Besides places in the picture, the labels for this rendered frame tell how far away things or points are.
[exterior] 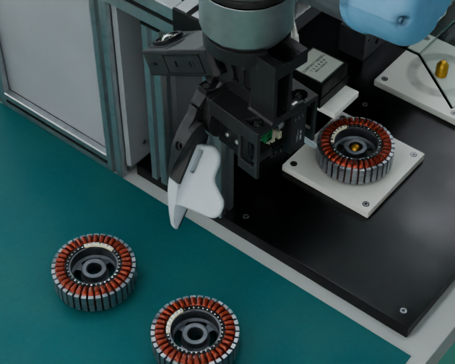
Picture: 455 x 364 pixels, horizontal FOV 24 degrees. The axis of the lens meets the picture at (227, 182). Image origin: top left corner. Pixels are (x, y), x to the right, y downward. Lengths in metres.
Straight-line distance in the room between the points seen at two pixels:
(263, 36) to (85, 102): 0.76
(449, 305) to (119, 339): 0.44
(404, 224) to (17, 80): 0.63
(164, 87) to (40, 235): 0.29
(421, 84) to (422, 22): 0.97
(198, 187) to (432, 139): 0.75
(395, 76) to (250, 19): 0.92
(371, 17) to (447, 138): 0.92
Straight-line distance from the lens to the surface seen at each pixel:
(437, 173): 1.56
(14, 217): 1.53
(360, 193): 1.50
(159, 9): 1.28
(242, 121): 0.85
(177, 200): 0.92
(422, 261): 1.45
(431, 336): 1.40
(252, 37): 0.80
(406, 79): 1.69
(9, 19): 1.58
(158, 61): 0.93
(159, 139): 1.46
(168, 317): 1.35
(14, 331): 1.41
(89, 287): 1.39
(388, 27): 0.70
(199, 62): 0.87
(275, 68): 0.81
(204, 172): 0.91
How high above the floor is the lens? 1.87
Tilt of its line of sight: 46 degrees down
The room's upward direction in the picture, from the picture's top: straight up
